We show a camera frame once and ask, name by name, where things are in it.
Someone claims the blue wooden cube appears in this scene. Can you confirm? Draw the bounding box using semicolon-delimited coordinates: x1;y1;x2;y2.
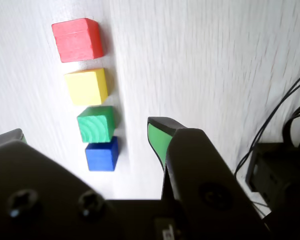
84;135;119;173

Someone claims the green wooden cube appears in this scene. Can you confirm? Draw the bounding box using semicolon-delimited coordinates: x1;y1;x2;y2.
76;105;115;144

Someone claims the yellow wooden cube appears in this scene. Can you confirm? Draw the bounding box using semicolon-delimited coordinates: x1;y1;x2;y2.
63;67;109;107

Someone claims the red wooden cube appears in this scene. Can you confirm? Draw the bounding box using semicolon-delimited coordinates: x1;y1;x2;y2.
51;17;104;64

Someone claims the thin black wire pair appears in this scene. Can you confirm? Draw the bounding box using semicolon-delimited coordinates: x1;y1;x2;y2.
234;66;300;177

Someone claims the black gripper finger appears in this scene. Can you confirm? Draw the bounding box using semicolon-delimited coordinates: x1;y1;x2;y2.
0;128;111;240

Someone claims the black servo wire bundle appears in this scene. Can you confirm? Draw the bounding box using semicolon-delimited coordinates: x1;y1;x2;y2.
281;101;300;149

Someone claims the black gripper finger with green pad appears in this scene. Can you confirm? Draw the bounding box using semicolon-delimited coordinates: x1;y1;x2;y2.
146;115;276;240

